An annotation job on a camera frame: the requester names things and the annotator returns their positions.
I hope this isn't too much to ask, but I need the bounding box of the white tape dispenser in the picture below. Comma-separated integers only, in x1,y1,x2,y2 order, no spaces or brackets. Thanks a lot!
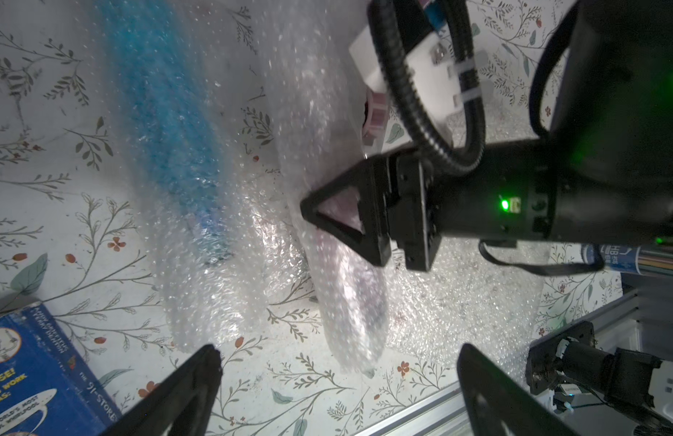
362,89,411,157

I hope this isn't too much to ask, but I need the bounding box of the aluminium front rail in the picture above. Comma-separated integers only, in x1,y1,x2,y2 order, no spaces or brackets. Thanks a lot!
358,290,638,435

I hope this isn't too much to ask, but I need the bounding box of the blue sticker sheet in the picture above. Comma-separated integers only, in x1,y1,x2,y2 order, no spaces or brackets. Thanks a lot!
0,303,122,435

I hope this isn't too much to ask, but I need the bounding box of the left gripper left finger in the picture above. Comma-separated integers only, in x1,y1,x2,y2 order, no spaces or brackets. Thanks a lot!
103,344,223,436

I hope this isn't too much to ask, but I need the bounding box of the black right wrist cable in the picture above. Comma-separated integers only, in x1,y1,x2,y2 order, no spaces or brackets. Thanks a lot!
365,0,487,178

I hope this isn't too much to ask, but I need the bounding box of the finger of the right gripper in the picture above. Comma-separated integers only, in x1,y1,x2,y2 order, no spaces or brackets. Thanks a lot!
300,156,391,267

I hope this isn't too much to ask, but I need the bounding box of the blue liquid glass bottle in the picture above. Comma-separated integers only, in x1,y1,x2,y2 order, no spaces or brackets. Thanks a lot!
96,1,231,265

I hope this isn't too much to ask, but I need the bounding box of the dark purple labelled bottle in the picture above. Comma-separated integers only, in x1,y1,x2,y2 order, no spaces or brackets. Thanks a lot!
310,229,388,360

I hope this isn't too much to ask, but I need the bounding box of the bubble wrap sheet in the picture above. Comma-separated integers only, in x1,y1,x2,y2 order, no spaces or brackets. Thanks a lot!
254,1,550,383
91,1,301,352

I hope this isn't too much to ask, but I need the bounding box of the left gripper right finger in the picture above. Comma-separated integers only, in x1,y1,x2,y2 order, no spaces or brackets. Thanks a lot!
456,343,575,436

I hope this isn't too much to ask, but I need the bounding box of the blue-lid pencil jar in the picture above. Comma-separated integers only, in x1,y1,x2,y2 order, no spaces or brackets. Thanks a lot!
581,245,673,278

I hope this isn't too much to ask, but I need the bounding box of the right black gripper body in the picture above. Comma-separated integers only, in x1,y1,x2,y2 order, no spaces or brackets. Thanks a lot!
387,140,673,272

